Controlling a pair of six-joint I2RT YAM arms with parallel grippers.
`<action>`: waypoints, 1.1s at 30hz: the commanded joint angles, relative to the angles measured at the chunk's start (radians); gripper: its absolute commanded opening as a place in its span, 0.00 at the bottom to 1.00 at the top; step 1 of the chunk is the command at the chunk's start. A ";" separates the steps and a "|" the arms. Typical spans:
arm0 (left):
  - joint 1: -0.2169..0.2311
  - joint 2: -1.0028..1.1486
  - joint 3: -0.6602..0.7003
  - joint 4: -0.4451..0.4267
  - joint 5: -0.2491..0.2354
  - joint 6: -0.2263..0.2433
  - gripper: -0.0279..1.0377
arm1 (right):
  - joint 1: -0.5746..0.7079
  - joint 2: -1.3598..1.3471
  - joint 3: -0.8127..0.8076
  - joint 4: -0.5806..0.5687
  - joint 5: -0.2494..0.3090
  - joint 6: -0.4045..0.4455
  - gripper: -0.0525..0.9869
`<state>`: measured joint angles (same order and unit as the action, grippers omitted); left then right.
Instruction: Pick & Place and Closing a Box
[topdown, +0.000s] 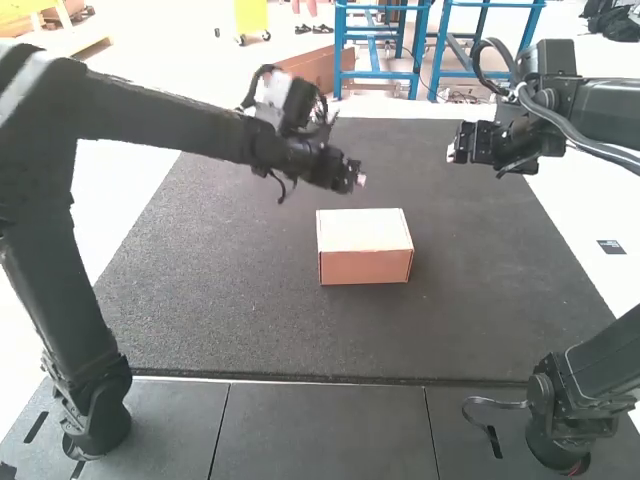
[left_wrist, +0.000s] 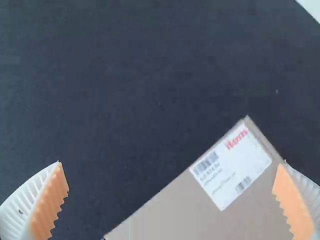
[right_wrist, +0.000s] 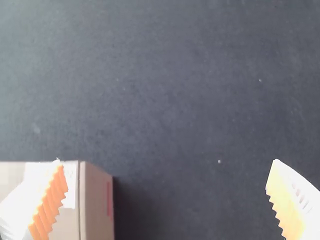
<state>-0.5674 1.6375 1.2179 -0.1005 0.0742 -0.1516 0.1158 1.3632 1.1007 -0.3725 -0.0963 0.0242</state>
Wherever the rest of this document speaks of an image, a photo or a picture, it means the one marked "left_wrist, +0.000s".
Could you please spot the black mat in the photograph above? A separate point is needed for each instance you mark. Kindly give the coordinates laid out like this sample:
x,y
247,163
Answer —
x,y
125,75

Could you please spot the cardboard box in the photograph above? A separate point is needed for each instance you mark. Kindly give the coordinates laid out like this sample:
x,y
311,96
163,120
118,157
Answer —
x,y
180,212

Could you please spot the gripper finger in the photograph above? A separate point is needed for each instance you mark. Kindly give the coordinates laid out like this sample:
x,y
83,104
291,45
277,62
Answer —
x,y
300,205
32,210

